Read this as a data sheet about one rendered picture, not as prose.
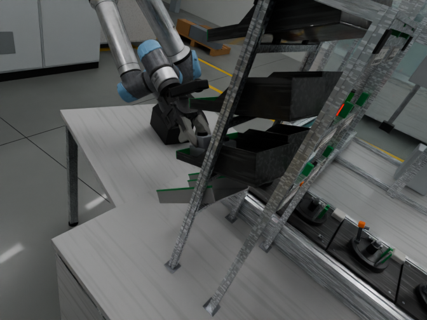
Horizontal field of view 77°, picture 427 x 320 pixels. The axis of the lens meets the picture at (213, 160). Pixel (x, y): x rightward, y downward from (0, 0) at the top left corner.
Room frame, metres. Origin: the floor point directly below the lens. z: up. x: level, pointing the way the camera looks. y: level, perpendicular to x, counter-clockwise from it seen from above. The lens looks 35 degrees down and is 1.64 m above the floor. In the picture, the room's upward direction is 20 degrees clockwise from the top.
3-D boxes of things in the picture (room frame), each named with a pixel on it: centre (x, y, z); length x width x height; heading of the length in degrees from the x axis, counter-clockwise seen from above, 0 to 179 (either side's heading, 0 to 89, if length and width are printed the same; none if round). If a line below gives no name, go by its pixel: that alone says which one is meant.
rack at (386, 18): (0.60, -0.15, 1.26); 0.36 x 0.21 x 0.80; 152
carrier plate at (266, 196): (0.98, -0.21, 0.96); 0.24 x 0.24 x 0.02; 62
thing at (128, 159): (1.21, 0.25, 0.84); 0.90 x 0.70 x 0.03; 140
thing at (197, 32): (6.80, 1.24, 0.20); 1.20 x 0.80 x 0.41; 70
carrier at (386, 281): (0.74, -0.65, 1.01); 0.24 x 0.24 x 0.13; 62
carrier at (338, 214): (0.86, -0.43, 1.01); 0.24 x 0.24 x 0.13; 62
